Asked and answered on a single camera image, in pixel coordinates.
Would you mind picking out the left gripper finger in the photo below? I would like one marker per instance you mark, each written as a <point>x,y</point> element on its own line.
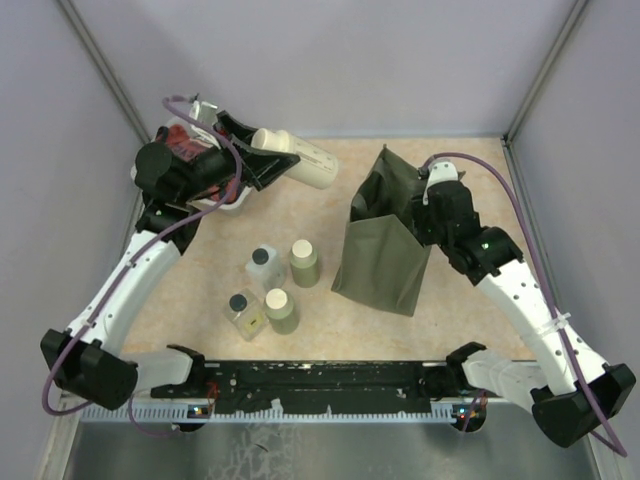
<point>234,131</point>
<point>262,168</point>

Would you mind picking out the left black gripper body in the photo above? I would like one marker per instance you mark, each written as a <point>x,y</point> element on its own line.
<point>206,170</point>

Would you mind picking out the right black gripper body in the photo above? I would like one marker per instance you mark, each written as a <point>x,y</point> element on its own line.
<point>427,231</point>

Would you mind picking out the cream white bottle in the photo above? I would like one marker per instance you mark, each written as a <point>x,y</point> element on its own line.
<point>317,167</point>

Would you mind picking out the olive green canvas bag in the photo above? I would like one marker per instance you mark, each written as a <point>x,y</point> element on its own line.
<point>382,263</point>

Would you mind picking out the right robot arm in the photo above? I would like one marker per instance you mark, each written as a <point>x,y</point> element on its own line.
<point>572,389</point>

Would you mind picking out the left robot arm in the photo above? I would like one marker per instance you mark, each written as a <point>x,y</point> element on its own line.
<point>86,359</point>

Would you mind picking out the red printed t-shirt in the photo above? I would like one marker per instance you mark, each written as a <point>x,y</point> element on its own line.
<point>185,147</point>

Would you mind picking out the white plastic basket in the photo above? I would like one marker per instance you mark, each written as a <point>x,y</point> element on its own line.
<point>234,197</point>

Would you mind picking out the green bottle white cap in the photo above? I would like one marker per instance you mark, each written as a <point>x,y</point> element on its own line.
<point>304,264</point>
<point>281,310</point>

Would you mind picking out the square clear bottle black cap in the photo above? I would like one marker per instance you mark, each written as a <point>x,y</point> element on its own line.
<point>244,311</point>

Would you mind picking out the front green bottle white cap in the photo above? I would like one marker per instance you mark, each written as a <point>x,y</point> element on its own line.
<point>281,310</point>

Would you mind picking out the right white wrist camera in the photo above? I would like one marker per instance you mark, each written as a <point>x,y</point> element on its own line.
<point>438,171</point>

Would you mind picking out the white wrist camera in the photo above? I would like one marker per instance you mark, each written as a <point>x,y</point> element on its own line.
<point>438,171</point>
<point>204,112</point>

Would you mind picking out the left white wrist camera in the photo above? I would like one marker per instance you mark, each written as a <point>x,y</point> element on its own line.
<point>204,112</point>

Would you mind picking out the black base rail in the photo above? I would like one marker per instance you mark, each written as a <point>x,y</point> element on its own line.
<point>302,387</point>

